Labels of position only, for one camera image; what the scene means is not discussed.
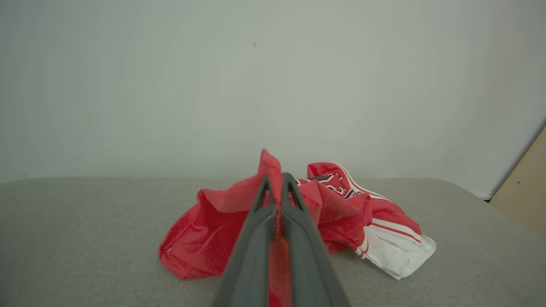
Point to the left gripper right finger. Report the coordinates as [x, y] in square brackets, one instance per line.
[309, 264]

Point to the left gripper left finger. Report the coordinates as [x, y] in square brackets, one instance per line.
[251, 256]

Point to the red basketball jersey white sleeves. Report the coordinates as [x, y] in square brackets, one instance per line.
[204, 234]

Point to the grey fabric sofa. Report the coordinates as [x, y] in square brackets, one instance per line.
[85, 238]

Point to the light wooden board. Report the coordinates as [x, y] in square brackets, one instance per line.
[527, 192]

